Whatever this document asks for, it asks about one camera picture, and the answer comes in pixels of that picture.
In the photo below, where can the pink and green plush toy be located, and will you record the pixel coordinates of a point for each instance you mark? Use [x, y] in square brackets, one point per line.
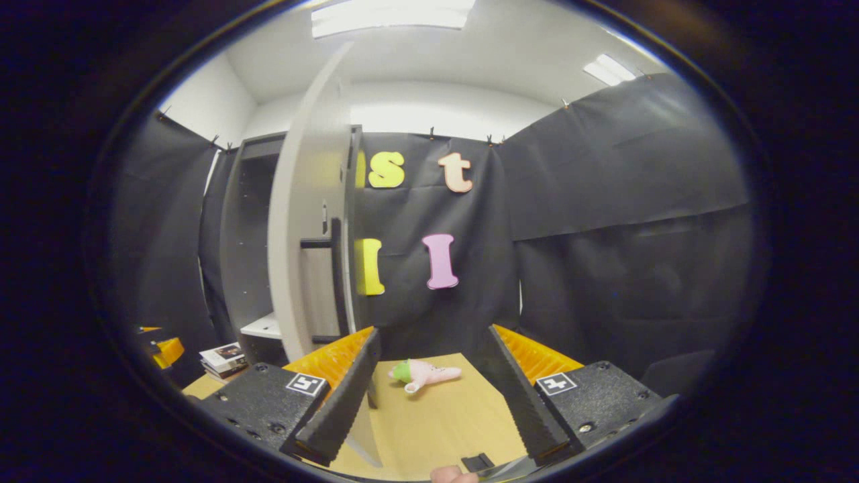
[429, 373]

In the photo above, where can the brown book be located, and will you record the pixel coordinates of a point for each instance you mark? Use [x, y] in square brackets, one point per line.
[231, 378]

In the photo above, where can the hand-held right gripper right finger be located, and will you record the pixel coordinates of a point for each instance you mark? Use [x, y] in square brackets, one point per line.
[517, 392]

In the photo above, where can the white book with dark photo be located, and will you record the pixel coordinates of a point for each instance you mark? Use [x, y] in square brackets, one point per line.
[225, 353]

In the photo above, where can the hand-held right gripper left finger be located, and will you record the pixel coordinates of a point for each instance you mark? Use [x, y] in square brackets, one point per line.
[345, 392]

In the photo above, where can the small ceiling light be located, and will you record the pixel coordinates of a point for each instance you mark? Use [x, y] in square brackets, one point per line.
[609, 69]

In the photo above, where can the black backdrop cloth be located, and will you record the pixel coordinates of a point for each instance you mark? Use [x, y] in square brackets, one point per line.
[604, 201]

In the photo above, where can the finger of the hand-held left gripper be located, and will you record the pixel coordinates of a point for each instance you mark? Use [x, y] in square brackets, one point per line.
[171, 351]

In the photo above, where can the long ceiling light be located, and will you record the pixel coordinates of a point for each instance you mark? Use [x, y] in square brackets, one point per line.
[392, 17]

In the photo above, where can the small black block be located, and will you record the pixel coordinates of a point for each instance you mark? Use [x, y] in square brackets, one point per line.
[477, 462]

